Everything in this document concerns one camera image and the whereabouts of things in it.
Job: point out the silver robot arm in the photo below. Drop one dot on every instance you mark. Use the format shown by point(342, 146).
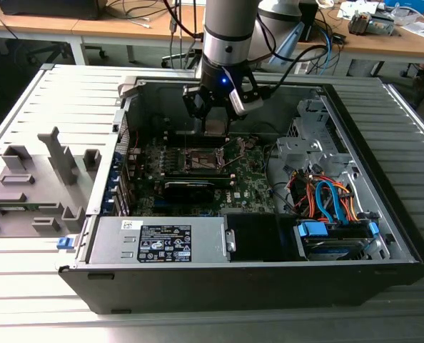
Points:
point(226, 32)

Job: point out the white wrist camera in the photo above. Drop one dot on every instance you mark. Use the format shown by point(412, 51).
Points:
point(247, 103)

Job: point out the black graphics card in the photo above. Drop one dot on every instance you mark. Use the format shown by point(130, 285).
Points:
point(187, 194)

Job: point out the black RAM slot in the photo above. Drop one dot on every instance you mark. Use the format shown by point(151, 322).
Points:
point(183, 136)

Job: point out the green RAM stick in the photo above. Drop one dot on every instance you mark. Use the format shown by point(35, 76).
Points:
point(19, 207)

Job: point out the black RAM stick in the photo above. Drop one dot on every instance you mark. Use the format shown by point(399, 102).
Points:
point(197, 174)
point(223, 182)

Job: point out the CPU socket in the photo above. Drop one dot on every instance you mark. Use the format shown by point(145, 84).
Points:
point(201, 160)

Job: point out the green motherboard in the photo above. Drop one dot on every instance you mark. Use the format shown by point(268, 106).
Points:
point(247, 178)

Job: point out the hard disk in blue carrier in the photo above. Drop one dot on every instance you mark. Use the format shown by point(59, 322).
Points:
point(326, 248)

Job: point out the blue case latch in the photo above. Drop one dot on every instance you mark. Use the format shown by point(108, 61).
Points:
point(64, 243)

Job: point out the black box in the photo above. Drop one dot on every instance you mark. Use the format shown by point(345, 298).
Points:
point(55, 9)

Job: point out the blue box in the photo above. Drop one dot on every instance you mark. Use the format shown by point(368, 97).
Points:
point(408, 3)

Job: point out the black PC case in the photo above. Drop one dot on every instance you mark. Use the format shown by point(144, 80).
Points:
point(197, 289)

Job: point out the white papers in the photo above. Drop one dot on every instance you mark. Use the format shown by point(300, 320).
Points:
point(354, 9)

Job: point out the grey metal drive cage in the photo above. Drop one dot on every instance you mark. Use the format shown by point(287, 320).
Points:
point(305, 146)

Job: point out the grey device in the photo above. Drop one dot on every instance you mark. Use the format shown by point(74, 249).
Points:
point(381, 25)

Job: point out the silver CPU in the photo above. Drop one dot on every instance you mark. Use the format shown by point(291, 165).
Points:
point(216, 128)

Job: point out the grey parts rack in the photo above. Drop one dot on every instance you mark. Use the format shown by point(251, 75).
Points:
point(55, 178)

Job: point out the grey power supply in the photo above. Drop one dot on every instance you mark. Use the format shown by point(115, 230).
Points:
point(108, 239)

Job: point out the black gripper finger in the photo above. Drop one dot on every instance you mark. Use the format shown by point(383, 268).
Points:
point(228, 118)
point(205, 121)

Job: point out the black speaker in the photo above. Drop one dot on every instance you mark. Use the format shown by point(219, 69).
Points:
point(309, 21)

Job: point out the office chair base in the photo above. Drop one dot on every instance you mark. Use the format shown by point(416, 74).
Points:
point(176, 57)

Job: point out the black office chair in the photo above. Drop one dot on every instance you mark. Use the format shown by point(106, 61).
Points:
point(48, 50)

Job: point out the wooden desk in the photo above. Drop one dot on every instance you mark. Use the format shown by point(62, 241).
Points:
point(376, 43)
point(90, 25)

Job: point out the metal heat sink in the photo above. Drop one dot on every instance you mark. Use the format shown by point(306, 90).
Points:
point(358, 23)

